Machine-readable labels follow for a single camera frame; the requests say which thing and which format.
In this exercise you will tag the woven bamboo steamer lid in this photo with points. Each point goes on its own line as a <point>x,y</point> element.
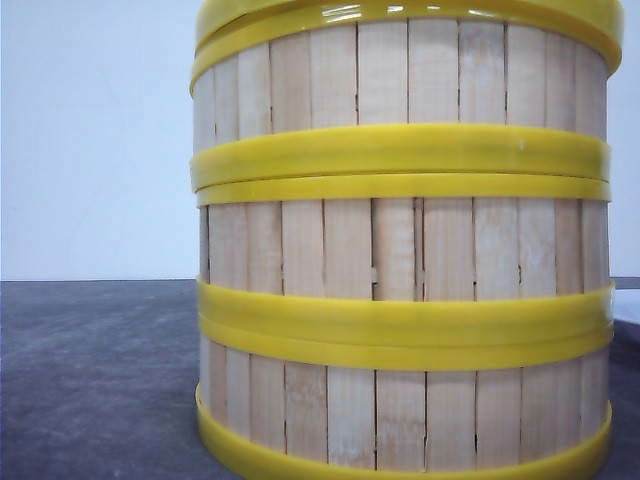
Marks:
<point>606,17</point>

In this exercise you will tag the bamboo steamer bottom tray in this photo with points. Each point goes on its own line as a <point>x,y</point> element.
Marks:
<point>266,418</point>

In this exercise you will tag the bamboo steamer tray one bun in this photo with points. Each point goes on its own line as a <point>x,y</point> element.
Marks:
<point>400,109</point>

